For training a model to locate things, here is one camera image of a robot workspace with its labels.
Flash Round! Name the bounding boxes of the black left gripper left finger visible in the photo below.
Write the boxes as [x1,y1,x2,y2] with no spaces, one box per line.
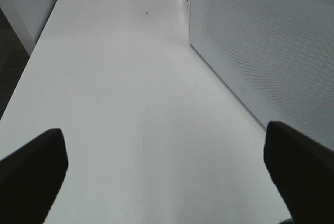
[1,128,68,223]

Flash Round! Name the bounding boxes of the white microwave door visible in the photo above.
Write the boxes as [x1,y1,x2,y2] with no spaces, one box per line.
[189,0,333,149]

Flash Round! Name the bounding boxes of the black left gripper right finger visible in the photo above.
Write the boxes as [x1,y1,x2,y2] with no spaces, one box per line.
[264,121,333,223]

